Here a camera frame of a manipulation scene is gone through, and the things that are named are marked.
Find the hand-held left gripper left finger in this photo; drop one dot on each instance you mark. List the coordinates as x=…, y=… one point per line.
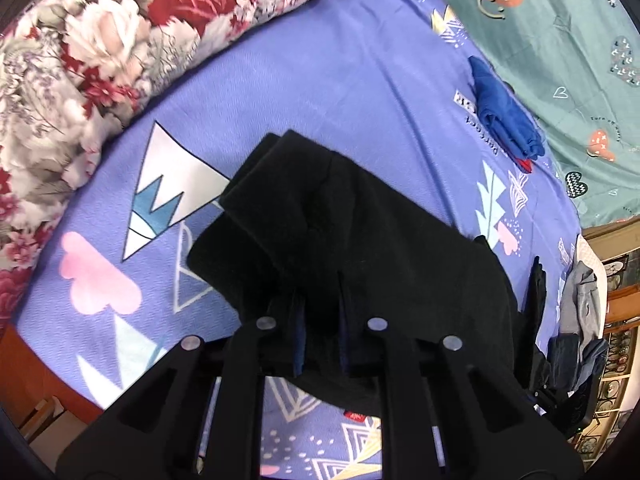
x=247, y=360

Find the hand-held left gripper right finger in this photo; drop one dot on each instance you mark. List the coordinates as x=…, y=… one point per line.
x=395, y=360

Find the teal printed blanket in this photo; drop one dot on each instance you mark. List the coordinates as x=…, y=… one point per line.
x=560, y=35

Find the black pants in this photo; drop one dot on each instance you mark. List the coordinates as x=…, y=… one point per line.
x=360, y=240

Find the folded blue garment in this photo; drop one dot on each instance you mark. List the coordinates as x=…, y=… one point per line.
x=505, y=110

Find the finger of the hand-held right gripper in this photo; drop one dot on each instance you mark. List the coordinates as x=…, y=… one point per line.
x=540, y=285
x=528, y=302

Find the floral pillow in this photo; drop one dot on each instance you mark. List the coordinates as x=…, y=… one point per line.
x=110, y=45

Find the white cloth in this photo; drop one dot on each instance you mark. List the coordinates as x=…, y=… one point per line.
x=597, y=265

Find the grey garment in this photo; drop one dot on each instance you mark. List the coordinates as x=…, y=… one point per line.
x=582, y=295

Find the purple printed bed sheet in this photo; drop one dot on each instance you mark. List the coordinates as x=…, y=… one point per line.
x=325, y=85

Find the dark navy garment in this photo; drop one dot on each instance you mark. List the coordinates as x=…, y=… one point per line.
x=577, y=370

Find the folded red garment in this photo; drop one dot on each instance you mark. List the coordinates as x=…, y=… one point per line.
x=525, y=165

